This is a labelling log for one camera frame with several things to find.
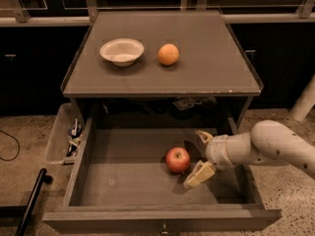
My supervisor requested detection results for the black bar handle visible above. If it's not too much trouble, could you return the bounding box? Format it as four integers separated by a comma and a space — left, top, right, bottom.
15, 168, 52, 236

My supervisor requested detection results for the red apple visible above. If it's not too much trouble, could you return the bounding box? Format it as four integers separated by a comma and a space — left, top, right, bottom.
165, 147, 190, 174

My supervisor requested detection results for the white bowl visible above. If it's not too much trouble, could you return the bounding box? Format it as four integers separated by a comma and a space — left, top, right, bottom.
99, 38, 144, 67

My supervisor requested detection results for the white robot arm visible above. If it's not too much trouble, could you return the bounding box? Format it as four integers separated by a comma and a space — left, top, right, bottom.
183, 120, 315, 189

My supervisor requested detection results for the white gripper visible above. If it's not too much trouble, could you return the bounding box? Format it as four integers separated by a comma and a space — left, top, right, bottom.
183, 130, 234, 189

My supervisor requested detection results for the grey cabinet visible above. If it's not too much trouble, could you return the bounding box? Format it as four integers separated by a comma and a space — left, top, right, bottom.
60, 10, 264, 130

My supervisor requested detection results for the clutter inside plastic bin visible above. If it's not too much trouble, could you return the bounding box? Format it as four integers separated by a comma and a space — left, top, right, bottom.
66, 119, 83, 157

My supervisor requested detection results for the metal railing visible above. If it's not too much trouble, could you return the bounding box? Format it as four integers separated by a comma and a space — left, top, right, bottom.
0, 0, 315, 26

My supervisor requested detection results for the orange fruit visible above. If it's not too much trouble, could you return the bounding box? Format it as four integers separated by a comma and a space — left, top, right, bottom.
157, 44, 179, 66

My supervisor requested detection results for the open grey top drawer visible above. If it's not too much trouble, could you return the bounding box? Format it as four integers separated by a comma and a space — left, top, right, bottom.
43, 107, 282, 234

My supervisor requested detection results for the black cable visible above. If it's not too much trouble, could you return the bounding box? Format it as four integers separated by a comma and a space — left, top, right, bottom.
0, 129, 21, 162

